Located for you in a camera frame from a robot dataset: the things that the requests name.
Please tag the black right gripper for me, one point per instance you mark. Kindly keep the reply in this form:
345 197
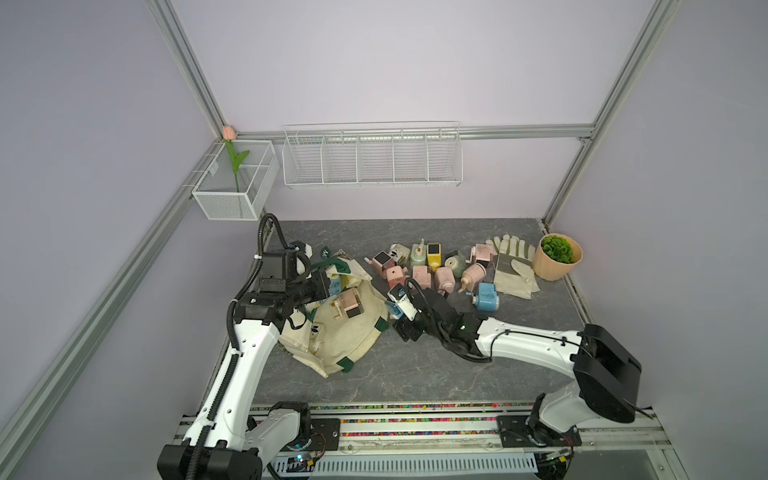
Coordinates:
403 329

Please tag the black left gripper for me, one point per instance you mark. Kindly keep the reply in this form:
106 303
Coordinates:
321 283

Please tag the blue pencil sharpener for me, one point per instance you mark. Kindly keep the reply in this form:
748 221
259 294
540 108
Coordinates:
395 312
335 286
485 298

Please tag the olive green pencil sharpener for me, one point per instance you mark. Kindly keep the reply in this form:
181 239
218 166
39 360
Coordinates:
457 262

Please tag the round pink pencil sharpener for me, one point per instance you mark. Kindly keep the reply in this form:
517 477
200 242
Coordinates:
471 277

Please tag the yellow pencil sharpener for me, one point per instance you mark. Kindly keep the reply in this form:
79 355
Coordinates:
434 256

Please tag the cream tote bag green handles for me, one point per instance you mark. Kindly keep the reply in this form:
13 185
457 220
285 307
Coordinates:
318 340

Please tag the beige pencil sharpener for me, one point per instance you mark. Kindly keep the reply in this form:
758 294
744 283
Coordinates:
400 253

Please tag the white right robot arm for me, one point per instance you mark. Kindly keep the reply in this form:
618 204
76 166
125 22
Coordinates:
605 376

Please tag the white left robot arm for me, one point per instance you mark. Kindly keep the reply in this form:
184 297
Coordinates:
221 443

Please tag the cream work gloves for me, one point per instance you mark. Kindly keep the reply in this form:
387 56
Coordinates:
513 270

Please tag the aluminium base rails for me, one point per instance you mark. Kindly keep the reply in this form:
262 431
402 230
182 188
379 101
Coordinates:
469 440

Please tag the potted green plant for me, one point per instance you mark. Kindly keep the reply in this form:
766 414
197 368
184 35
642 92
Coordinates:
556 256

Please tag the pink artificial tulip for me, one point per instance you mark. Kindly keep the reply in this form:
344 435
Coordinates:
236 157

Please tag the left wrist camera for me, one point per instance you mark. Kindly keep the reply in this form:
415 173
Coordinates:
278 271

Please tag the small white wire basket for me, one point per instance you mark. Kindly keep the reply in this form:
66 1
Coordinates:
215 191

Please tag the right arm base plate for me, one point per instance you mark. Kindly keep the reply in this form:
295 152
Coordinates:
516 431

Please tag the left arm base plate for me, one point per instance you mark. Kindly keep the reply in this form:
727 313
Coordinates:
323 434

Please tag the long white wire basket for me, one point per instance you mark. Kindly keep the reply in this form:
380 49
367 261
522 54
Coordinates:
373 154

